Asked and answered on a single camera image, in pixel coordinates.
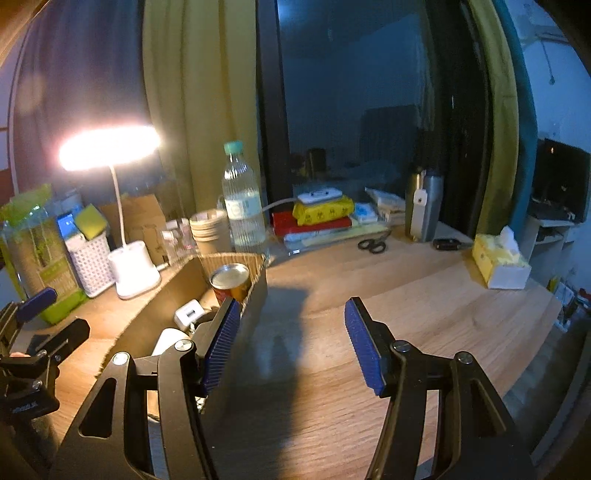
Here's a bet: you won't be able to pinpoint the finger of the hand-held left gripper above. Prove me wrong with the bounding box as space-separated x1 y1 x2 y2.
0 287 58 333
16 318 90 370

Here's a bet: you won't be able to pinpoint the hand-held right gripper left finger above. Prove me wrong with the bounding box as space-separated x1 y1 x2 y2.
48 298 243 480

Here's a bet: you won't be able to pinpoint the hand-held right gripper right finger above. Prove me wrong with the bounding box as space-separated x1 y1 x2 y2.
344 296 539 480

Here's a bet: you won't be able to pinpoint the white charger adapter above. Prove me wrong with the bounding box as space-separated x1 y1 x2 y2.
174 299 206 330

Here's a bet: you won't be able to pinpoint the red tin can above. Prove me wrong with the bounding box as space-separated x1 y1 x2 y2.
210 263 251 303

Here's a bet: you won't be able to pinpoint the cardboard box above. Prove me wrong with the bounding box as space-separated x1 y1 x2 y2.
95 251 269 480

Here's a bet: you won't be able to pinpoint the green pack of paper cups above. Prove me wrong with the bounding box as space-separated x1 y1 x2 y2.
0 185 90 324

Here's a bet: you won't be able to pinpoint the white plastic basket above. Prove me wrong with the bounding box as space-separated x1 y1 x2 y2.
67 233 116 298

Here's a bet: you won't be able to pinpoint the yellow-green sponge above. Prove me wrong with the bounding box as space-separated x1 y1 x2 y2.
75 203 109 241

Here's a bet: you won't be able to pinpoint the white desk lamp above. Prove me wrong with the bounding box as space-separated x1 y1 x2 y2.
59 124 162 300

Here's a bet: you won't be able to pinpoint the black scissors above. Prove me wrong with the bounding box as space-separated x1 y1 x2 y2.
358 231 392 254

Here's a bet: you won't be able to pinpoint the stack of brown paper cups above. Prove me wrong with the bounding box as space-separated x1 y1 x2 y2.
189 209 230 254

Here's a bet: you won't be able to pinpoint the pale yellow flat folder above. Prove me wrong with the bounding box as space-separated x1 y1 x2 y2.
295 224 391 252

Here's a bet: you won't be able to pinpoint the red book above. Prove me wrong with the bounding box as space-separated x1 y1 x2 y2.
271 211 354 237

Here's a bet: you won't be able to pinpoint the brown cardboard lamp packaging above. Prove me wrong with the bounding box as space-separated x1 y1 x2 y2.
99 194 169 266

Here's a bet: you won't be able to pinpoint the clear plastic water bottle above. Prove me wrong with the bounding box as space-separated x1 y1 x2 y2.
222 141 267 254

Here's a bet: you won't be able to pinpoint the small white boxes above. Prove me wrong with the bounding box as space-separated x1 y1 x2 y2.
365 187 407 224

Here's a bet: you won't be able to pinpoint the steel thermos flask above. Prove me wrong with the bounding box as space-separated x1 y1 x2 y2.
405 167 445 243

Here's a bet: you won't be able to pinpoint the yellow tissue box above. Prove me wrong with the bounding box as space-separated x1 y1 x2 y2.
472 226 533 291

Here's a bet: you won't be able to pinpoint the white power bank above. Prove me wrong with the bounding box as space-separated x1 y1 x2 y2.
297 188 342 204

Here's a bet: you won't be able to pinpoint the white cabinet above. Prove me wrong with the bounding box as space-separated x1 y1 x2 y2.
524 215 578 278

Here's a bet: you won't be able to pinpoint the purple grey curtain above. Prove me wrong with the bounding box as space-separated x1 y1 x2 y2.
9 0 185 213

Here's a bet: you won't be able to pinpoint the dark glass window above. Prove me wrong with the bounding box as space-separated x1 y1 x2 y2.
259 0 490 236

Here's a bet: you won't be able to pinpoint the olive curtain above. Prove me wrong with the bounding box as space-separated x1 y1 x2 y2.
143 0 259 222
468 0 520 236

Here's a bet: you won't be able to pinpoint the black monitor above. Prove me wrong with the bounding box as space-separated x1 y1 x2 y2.
531 137 591 222

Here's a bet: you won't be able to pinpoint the teal curtain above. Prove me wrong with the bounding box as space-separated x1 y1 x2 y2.
494 0 539 232

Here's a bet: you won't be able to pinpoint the white air conditioner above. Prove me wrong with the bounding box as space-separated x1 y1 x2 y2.
522 18 571 47

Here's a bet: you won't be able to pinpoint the white charging cable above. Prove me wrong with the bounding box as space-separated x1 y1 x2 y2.
263 198 301 213

